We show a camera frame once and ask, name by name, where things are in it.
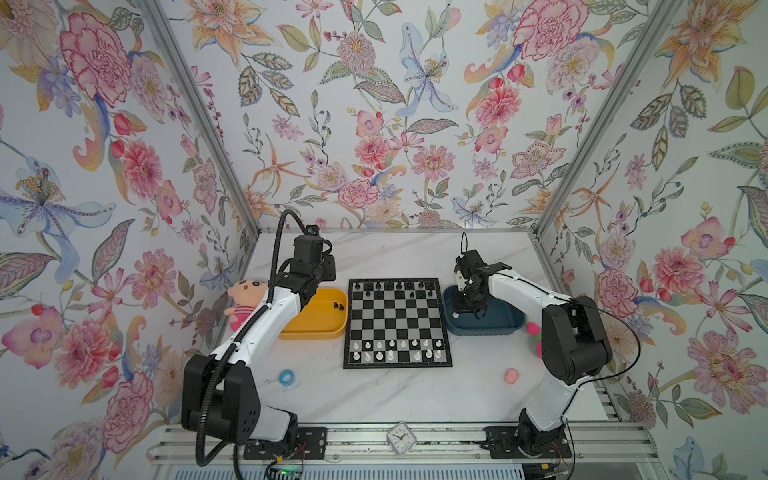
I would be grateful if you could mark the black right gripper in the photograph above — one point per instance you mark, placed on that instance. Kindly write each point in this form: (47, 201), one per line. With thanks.
(457, 307)

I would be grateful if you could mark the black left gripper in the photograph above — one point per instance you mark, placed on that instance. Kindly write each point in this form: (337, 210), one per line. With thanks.
(327, 261)

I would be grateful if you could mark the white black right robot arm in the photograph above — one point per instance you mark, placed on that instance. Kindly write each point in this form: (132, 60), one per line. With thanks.
(574, 344)

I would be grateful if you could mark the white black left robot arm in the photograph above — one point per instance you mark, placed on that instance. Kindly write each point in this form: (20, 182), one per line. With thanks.
(220, 399)

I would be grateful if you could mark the teal plastic tray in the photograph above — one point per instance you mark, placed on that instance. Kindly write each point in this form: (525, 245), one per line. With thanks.
(500, 318)

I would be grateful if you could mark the yellow plastic tray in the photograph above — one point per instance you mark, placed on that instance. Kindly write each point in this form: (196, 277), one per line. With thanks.
(324, 318)

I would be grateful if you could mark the pink white plush toy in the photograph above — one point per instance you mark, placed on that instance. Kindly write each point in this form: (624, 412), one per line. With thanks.
(535, 331)

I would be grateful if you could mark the doll plush toy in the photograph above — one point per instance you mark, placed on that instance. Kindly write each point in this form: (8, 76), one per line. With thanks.
(247, 295)

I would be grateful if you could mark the black white chessboard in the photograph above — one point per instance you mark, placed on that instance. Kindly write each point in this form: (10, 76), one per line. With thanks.
(396, 323)

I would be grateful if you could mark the pink small eraser toy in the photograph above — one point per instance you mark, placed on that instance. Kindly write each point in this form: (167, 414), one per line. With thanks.
(511, 376)

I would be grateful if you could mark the small white desk clock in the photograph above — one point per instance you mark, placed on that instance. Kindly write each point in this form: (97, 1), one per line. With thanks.
(401, 439)

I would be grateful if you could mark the blue small ring toy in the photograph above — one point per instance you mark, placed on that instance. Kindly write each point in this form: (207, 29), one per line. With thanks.
(287, 378)

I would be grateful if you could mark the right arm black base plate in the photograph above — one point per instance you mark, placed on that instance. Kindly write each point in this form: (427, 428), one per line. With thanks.
(506, 442)

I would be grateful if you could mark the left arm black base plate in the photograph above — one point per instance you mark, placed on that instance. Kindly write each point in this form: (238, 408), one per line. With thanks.
(303, 443)

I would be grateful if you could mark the aluminium front rail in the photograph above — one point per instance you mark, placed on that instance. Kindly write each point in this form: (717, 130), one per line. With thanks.
(444, 442)

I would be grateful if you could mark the aluminium frame corner post right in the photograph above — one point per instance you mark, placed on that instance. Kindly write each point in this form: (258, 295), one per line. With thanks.
(618, 94)

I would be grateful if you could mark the aluminium frame corner post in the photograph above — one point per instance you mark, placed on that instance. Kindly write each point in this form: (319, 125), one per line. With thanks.
(168, 45)
(618, 94)

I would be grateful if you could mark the aluminium frame corner post left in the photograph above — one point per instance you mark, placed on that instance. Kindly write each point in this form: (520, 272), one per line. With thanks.
(168, 45)

